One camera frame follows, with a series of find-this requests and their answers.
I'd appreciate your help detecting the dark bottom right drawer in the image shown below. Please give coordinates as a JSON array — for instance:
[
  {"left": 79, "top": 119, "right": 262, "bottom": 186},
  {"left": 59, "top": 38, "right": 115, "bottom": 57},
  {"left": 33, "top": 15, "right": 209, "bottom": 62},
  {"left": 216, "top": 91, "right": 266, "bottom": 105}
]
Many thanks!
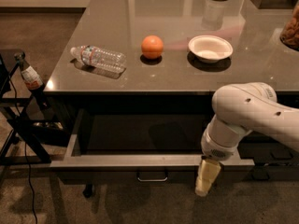
[{"left": 249, "top": 166, "right": 299, "bottom": 181}]

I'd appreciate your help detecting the black side table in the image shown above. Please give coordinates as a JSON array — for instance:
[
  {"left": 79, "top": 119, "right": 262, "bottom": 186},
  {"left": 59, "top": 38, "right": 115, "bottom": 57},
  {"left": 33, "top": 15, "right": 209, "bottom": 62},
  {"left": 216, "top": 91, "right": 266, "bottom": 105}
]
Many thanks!
[{"left": 0, "top": 49, "right": 82, "bottom": 185}]

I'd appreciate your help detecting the clear plastic water bottle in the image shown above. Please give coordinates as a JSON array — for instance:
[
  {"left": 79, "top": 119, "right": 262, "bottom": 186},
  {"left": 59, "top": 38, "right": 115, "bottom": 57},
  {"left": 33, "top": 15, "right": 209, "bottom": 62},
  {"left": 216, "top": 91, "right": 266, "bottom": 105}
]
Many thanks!
[{"left": 70, "top": 45, "right": 126, "bottom": 74}]

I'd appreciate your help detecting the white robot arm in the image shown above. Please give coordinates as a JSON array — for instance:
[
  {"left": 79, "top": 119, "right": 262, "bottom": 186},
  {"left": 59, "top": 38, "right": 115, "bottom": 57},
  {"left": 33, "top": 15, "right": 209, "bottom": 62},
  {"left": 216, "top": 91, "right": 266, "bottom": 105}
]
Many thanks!
[{"left": 195, "top": 82, "right": 299, "bottom": 197}]

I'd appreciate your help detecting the white paper bowl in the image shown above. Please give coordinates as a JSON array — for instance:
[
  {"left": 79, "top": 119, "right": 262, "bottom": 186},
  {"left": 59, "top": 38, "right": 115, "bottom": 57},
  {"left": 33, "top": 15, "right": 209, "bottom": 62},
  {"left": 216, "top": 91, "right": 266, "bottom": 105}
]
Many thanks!
[{"left": 188, "top": 35, "right": 233, "bottom": 63}]

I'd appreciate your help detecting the dark drawer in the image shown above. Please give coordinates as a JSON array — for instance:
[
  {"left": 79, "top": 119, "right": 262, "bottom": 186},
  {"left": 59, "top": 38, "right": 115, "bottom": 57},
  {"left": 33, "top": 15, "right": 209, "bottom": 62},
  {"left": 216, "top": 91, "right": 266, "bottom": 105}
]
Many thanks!
[
  {"left": 50, "top": 108, "right": 256, "bottom": 186},
  {"left": 249, "top": 166, "right": 299, "bottom": 181},
  {"left": 238, "top": 143, "right": 299, "bottom": 166}
]

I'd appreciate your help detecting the dark top drawer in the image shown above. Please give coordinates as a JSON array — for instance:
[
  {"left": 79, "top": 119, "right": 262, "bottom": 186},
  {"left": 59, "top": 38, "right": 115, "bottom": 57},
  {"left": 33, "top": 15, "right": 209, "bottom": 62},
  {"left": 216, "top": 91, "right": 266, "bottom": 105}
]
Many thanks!
[{"left": 50, "top": 108, "right": 256, "bottom": 186}]

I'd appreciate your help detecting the jar of nuts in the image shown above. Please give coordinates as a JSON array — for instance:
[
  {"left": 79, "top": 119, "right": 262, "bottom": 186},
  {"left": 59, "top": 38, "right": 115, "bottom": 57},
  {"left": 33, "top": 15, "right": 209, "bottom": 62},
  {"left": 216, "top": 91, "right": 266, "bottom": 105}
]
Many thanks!
[{"left": 280, "top": 1, "right": 299, "bottom": 50}]

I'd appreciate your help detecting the dark glass soda bottle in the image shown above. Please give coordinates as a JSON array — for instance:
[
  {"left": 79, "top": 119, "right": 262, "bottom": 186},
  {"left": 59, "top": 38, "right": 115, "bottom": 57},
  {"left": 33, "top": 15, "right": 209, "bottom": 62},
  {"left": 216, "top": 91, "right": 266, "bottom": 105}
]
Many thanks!
[{"left": 14, "top": 52, "right": 50, "bottom": 110}]

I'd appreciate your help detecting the black power cable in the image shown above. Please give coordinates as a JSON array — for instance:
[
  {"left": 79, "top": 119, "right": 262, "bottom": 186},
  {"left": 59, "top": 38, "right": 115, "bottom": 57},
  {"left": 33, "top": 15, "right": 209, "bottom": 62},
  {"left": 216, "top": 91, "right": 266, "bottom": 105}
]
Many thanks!
[{"left": 7, "top": 75, "right": 39, "bottom": 224}]

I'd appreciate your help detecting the orange fruit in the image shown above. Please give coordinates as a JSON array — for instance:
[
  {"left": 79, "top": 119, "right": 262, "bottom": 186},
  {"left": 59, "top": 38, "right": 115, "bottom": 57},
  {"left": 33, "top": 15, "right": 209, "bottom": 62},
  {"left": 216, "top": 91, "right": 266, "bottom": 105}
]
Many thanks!
[{"left": 141, "top": 35, "right": 164, "bottom": 60}]

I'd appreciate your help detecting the dark cabinet with counter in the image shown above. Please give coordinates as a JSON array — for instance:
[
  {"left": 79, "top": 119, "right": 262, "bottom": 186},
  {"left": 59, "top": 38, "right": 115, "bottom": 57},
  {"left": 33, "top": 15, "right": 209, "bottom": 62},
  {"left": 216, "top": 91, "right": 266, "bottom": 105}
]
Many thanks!
[{"left": 42, "top": 0, "right": 299, "bottom": 199}]

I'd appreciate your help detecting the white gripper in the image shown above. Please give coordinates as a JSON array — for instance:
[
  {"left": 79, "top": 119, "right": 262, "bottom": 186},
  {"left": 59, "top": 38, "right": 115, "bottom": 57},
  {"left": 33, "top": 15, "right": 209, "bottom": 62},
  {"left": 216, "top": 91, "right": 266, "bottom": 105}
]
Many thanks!
[{"left": 195, "top": 131, "right": 238, "bottom": 197}]

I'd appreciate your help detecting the dark middle right drawer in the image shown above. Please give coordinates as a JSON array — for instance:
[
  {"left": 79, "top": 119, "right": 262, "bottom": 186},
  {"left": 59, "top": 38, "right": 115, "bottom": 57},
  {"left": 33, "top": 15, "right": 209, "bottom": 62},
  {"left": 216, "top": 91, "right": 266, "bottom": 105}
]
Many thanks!
[{"left": 238, "top": 143, "right": 299, "bottom": 166}]

